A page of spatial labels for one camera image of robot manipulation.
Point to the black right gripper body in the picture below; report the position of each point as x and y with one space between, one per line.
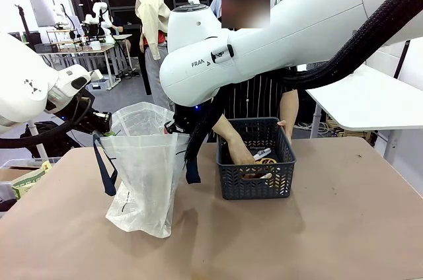
183 118

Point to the person's left hand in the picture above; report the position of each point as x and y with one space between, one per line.
285 129

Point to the items inside basket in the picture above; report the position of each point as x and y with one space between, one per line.
266 161

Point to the white tube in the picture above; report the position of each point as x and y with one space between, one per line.
262 153

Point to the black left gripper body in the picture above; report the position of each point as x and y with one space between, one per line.
99 121

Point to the translucent white shopping bag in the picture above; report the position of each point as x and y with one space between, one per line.
142 167

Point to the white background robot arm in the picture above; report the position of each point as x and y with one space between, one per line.
99 19

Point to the person's left forearm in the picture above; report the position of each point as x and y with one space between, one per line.
289 108

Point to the person's right forearm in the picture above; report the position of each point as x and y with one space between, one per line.
226 129

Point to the wooden pallet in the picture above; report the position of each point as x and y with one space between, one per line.
335 126

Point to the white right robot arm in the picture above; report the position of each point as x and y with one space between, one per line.
297 29

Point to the small white packet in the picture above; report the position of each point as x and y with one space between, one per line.
266 176

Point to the kraft paper bag green print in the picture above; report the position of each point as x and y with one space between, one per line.
31 179

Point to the brown cardboard box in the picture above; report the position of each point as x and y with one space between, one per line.
16 172

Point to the clear plastic storage bin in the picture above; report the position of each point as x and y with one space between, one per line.
20 161

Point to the dark grey plastic basket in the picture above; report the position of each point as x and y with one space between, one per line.
257 191

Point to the white side table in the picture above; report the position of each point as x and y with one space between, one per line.
370 105

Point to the wooden background work table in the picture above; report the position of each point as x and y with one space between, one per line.
86 50

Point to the person's right hand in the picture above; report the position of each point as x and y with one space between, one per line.
241 154

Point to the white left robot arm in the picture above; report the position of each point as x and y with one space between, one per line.
20 88

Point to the grey board on stand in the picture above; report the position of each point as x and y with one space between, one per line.
41 9

